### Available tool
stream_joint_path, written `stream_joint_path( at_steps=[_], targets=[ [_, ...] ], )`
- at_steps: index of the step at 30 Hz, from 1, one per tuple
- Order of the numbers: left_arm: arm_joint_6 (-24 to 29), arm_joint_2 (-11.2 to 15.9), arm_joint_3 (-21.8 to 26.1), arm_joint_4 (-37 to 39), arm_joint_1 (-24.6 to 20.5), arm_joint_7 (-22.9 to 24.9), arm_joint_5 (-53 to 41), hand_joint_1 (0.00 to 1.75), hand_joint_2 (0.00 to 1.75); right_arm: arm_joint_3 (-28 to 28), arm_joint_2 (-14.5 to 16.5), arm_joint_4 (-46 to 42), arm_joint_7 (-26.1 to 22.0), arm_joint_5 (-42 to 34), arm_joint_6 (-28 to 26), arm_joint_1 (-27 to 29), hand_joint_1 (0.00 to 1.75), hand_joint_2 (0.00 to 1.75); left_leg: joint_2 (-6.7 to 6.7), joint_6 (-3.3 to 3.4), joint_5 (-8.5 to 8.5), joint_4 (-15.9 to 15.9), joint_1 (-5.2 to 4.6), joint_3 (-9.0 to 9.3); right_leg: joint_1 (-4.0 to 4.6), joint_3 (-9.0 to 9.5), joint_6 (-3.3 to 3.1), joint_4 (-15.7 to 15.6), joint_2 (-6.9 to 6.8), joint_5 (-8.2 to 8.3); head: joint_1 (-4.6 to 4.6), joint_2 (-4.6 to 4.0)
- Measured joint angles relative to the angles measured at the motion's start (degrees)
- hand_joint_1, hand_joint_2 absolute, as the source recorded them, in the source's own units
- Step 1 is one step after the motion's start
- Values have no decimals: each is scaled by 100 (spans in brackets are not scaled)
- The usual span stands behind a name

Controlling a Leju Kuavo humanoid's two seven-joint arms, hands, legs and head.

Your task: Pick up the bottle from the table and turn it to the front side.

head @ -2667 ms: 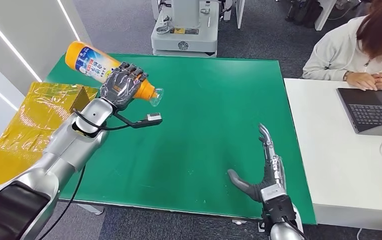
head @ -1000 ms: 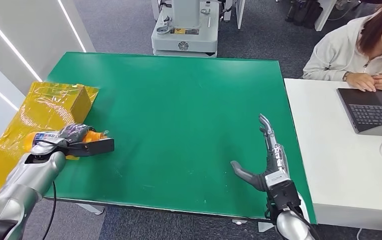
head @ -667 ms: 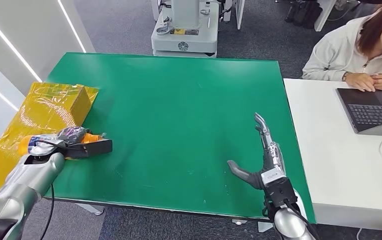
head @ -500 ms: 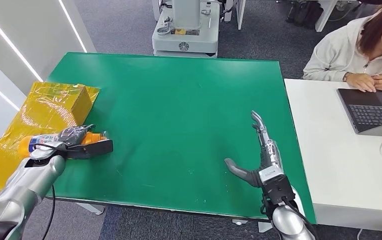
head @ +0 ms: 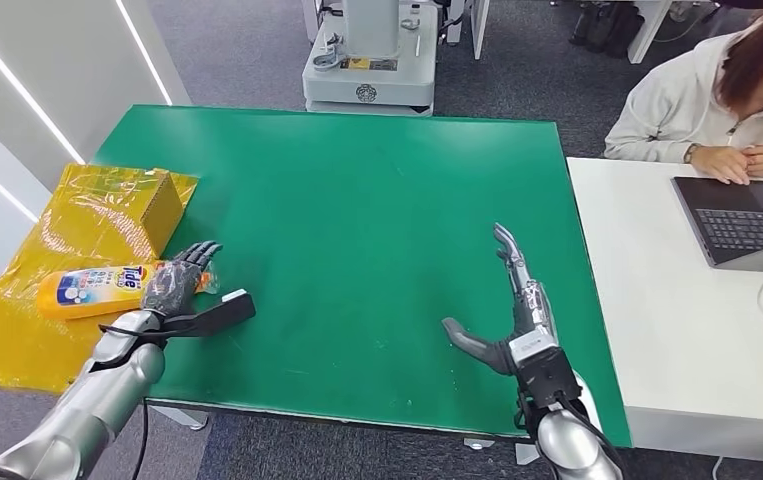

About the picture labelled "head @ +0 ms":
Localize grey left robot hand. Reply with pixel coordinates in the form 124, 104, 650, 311
139, 239, 224, 319

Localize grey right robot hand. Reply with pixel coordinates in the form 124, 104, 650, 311
441, 222, 559, 378

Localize orange detergent bottle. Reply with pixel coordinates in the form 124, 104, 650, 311
35, 260, 221, 322

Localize yellow taped cardboard box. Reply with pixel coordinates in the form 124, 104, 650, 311
0, 162, 201, 396

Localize dark grey laptop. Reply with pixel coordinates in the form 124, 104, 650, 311
670, 174, 763, 276

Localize person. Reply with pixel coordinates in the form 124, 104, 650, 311
603, 0, 763, 186

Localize black bags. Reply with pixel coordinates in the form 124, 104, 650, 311
569, 0, 648, 58

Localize white background desk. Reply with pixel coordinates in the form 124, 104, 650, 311
468, 0, 680, 66

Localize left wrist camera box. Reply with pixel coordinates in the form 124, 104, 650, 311
160, 288, 257, 340

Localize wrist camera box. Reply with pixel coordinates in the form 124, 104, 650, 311
160, 288, 257, 340
508, 328, 583, 409

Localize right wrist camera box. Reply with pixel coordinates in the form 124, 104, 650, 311
508, 328, 583, 409

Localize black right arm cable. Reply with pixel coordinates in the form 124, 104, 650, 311
551, 392, 629, 480

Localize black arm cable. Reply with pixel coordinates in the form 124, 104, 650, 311
551, 392, 629, 480
129, 400, 151, 480

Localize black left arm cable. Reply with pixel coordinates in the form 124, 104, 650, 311
129, 400, 151, 480

